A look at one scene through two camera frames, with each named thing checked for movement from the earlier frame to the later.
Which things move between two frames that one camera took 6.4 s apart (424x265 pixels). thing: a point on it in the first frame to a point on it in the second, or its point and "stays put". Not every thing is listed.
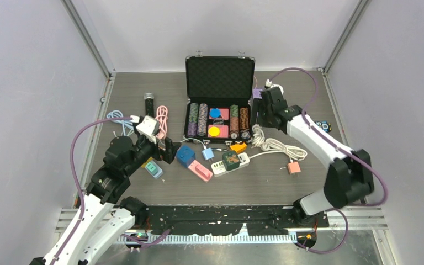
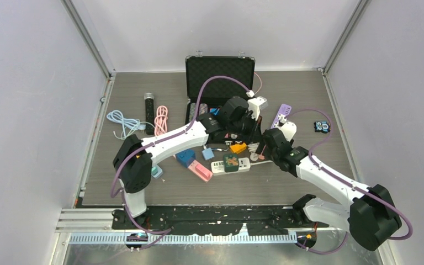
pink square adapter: x=202 y=170 stays put
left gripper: x=169 y=153 to x=255 y=135
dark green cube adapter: x=231 y=160 stays put
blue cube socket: x=185 y=154 stays put
